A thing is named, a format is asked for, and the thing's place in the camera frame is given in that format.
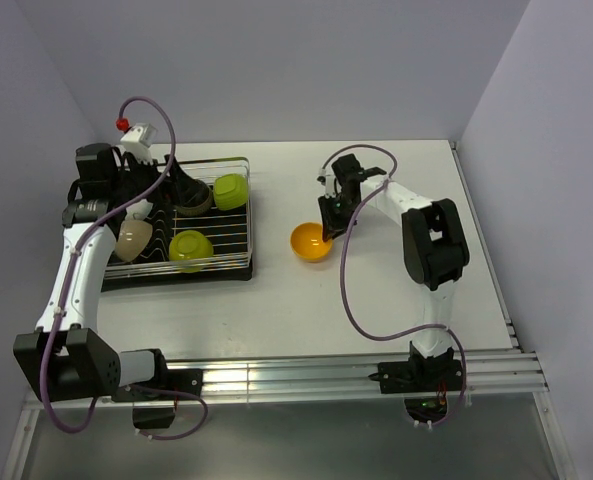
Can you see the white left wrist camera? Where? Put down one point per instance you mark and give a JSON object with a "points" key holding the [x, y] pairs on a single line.
{"points": [[136, 139]]}

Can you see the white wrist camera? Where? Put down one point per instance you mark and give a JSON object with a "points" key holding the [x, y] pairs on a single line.
{"points": [[329, 181], [136, 139]]}

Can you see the white square bowl green outside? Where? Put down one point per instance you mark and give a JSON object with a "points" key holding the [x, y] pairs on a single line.
{"points": [[230, 192]]}

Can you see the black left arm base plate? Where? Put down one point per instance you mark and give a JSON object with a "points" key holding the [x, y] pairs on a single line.
{"points": [[188, 381]]}

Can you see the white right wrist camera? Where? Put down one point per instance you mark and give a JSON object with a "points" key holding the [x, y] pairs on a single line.
{"points": [[329, 181]]}

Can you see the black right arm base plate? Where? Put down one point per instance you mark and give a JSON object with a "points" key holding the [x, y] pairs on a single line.
{"points": [[404, 378]]}

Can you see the orange bowl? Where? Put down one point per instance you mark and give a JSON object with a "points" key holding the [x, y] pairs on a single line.
{"points": [[307, 243]]}

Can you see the black patterned bowl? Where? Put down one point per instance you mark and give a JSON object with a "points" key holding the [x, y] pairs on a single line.
{"points": [[198, 202]]}

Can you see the white round bowl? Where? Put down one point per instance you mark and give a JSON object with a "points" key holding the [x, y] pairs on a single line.
{"points": [[139, 210]]}

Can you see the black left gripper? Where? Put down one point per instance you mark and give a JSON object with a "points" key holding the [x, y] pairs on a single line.
{"points": [[174, 171]]}

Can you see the aluminium table edge rail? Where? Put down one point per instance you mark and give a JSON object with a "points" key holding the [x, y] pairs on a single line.
{"points": [[338, 378]]}

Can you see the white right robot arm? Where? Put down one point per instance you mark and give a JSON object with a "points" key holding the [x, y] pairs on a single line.
{"points": [[434, 248]]}

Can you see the lime green bowl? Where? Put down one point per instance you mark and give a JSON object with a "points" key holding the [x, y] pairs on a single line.
{"points": [[190, 245]]}

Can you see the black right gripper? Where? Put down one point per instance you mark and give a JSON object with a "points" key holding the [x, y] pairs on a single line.
{"points": [[332, 226]]}

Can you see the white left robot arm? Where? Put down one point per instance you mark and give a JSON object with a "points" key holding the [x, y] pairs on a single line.
{"points": [[65, 358]]}

